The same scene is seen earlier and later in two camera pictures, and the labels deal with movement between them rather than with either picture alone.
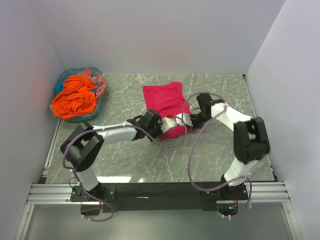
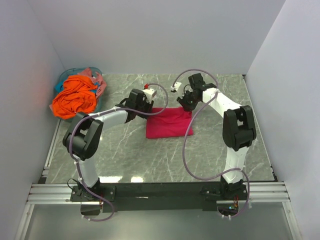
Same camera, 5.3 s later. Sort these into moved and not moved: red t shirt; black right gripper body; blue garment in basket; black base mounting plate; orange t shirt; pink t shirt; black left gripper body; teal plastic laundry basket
Moved: black right gripper body; red t shirt; black left gripper body
Not moved: blue garment in basket; orange t shirt; pink t shirt; black base mounting plate; teal plastic laundry basket
